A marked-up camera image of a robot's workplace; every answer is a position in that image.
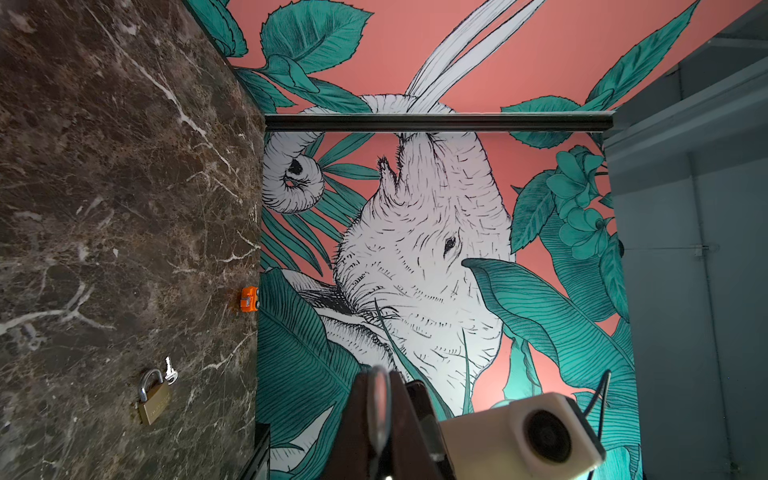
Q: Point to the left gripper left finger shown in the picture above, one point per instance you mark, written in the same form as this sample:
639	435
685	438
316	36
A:
350	454

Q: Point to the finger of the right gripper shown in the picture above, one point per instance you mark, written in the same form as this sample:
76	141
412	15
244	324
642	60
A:
430	428

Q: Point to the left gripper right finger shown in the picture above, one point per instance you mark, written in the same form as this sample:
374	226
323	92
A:
410	456

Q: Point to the brass padlock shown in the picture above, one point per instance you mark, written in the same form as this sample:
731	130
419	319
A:
154	392

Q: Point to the blue padlock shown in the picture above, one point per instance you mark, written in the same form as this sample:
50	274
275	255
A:
378	417

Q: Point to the orange toy car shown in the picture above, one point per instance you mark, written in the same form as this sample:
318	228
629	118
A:
249	299

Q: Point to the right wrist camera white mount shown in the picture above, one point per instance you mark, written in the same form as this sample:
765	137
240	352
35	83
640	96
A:
541	437

